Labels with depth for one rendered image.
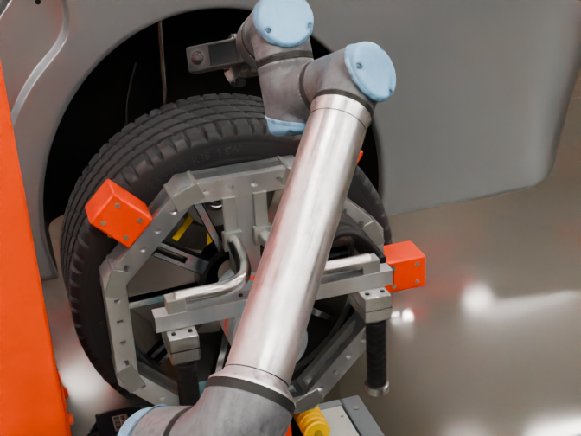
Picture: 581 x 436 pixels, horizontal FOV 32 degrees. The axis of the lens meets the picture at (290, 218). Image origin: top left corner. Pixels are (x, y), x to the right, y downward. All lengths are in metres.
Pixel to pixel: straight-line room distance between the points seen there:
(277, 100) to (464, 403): 1.73
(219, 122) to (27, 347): 0.53
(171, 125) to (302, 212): 0.65
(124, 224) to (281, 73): 0.43
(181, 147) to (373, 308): 0.46
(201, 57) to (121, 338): 0.54
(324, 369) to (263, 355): 0.81
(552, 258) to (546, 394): 0.88
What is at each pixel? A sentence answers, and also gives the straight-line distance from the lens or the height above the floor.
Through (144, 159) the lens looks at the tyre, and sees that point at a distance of 1.85.
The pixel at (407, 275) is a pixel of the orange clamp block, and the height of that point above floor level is 0.85.
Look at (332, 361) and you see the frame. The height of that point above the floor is 0.68.
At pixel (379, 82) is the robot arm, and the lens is 1.44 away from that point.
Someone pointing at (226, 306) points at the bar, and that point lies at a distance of 1.68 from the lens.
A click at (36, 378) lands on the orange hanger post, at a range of 1.84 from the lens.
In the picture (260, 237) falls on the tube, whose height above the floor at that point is 1.01.
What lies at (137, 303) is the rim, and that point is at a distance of 1.98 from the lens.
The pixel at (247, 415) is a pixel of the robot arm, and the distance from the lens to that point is 1.22.
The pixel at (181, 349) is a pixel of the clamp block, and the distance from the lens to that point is 1.66.
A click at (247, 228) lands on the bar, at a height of 1.01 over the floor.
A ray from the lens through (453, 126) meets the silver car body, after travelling 2.46.
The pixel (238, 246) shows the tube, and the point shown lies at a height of 1.01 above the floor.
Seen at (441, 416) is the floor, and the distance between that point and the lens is 3.04.
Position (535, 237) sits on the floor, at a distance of 4.06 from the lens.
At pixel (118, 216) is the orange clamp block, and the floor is 1.08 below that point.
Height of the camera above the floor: 1.82
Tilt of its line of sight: 26 degrees down
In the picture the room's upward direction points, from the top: 3 degrees counter-clockwise
